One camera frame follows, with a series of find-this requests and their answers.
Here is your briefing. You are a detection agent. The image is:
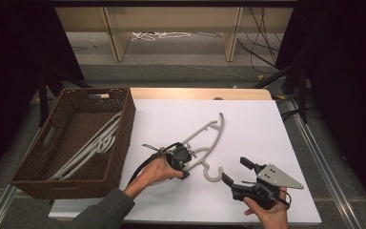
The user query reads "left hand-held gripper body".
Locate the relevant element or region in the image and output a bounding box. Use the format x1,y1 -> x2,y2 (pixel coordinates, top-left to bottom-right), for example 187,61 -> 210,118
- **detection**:
142,141 -> 193,179

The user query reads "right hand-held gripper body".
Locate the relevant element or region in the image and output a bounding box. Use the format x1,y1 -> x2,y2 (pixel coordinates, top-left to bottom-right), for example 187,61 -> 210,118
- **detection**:
231,163 -> 305,211

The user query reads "grey plastic clothes hanger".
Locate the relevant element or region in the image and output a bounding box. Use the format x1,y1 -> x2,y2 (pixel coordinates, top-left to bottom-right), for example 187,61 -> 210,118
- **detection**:
49,111 -> 123,179
182,112 -> 226,183
56,118 -> 122,181

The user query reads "brown wicker basket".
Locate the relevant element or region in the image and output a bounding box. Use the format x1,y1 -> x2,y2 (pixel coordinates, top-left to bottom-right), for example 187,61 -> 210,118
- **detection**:
10,87 -> 137,200

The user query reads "person's left hand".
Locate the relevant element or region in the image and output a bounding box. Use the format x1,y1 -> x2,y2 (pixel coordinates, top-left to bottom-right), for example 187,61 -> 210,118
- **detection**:
123,147 -> 185,198

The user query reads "person's right hand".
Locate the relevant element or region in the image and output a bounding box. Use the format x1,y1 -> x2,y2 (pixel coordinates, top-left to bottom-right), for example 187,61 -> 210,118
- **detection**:
243,186 -> 291,229

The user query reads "white foam board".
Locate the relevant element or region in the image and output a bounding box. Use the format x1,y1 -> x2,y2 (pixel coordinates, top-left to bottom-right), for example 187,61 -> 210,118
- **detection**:
48,98 -> 322,227

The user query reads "black metal stand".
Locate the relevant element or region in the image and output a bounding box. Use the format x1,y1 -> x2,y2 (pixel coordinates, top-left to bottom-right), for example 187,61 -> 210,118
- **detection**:
254,60 -> 310,124
37,68 -> 92,128

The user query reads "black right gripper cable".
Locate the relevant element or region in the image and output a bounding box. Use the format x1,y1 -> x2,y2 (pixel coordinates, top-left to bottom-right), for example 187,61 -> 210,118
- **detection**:
275,189 -> 293,211

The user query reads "thin white floor cable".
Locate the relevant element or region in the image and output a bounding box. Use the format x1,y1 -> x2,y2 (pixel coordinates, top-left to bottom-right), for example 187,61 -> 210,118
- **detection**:
184,63 -> 259,81

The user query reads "white coiled cable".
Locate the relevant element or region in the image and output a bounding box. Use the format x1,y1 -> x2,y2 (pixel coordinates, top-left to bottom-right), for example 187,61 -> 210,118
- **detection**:
131,31 -> 193,43

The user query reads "bundle of black cables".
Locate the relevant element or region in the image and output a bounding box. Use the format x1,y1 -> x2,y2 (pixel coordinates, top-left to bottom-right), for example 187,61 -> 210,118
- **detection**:
236,7 -> 284,70

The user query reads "light wooden desk frame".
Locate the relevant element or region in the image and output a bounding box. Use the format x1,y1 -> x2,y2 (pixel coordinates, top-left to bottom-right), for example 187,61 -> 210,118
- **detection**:
55,6 -> 295,63

